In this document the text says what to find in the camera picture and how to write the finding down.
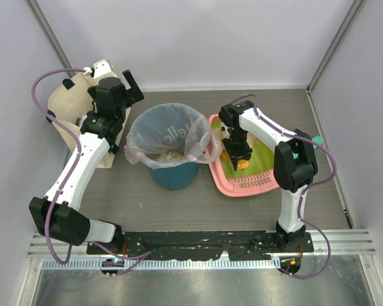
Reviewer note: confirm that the beige canvas tote bag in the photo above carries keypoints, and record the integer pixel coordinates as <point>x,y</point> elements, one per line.
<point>70,104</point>

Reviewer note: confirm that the orange litter scoop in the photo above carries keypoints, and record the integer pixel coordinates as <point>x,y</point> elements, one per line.
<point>237,164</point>

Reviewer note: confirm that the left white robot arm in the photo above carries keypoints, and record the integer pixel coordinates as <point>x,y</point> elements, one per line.
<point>56,215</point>

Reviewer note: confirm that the translucent plastic bin liner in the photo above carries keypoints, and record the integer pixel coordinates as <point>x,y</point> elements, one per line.
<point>171,126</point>

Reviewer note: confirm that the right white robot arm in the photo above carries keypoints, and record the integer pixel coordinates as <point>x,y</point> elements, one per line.
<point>294,166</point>

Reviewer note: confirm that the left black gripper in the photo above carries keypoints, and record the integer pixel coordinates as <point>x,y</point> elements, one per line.
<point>131,88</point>

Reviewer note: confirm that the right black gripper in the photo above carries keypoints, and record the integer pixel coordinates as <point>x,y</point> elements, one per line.
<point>239,156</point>

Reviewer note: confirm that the beige cat litter pile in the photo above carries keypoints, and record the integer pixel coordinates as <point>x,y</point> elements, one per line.
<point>223,133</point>

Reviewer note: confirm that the white slotted cable duct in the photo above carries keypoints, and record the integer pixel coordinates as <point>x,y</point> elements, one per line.
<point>223,263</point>

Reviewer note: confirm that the pink litter box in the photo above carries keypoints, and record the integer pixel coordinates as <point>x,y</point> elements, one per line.
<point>251,177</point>

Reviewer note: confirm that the teal trash bin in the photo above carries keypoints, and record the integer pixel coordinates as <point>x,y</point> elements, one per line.
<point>176,177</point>

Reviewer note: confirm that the teal handled scraper tool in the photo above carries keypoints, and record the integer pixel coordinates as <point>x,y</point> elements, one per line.
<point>316,139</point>

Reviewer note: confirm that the aluminium frame rail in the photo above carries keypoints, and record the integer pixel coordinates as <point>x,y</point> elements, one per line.
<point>334,242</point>

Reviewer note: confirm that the black metal base plate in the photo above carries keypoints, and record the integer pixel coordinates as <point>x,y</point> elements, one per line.
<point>206,245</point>

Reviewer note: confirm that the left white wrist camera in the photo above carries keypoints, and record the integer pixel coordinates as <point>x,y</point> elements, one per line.
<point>101,69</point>

